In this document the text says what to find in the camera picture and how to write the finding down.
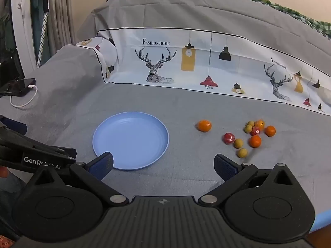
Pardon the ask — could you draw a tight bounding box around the red fruit cluster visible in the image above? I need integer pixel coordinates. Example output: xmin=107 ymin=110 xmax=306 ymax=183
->
xmin=250 ymin=126 xmax=261 ymax=136

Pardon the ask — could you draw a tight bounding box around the white charging cable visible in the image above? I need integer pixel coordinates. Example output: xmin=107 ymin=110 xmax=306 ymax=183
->
xmin=10 ymin=83 xmax=39 ymax=108

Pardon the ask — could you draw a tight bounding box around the black white striped pole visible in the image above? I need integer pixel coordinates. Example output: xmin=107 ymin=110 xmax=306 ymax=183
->
xmin=36 ymin=0 xmax=49 ymax=68

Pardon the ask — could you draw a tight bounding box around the orange wrapped fruit cluster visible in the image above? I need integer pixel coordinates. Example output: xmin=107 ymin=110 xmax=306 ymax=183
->
xmin=255 ymin=119 xmax=265 ymax=131

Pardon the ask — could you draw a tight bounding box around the grey printed sofa cover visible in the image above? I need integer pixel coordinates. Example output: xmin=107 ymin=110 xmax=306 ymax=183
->
xmin=1 ymin=0 xmax=330 ymax=217

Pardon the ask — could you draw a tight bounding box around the orange tangerine cluster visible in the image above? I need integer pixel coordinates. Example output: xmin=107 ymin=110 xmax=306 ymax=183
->
xmin=264 ymin=125 xmax=277 ymax=137
xmin=248 ymin=135 xmax=262 ymax=148

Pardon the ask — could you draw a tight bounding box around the orange tangerine front cluster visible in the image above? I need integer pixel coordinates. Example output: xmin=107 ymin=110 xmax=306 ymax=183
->
xmin=248 ymin=135 xmax=262 ymax=148

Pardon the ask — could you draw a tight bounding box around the yellow-green longan cluster left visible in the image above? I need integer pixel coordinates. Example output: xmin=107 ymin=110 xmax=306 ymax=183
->
xmin=244 ymin=124 xmax=252 ymax=133

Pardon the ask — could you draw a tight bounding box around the yellow-green longan front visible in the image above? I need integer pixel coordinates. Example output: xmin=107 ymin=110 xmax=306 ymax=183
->
xmin=237 ymin=148 xmax=248 ymax=159

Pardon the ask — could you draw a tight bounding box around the blue round plate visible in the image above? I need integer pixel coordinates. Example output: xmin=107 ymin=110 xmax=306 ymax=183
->
xmin=92 ymin=111 xmax=169 ymax=171

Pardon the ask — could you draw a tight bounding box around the grey curtain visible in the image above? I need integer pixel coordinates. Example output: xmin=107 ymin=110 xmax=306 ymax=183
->
xmin=48 ymin=0 xmax=76 ymax=56

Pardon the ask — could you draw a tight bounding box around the yellow-green longan cluster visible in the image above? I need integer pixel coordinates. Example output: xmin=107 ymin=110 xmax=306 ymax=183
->
xmin=244 ymin=124 xmax=252 ymax=133
xmin=247 ymin=120 xmax=255 ymax=127

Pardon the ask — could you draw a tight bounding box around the black phone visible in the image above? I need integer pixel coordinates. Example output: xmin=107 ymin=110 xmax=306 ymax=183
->
xmin=0 ymin=78 xmax=36 ymax=97

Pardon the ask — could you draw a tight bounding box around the yellow-green longan cluster back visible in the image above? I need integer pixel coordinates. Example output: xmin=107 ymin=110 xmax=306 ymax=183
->
xmin=247 ymin=120 xmax=255 ymax=127

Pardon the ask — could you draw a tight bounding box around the red fruit front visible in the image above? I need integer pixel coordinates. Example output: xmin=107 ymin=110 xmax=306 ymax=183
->
xmin=223 ymin=132 xmax=236 ymax=145

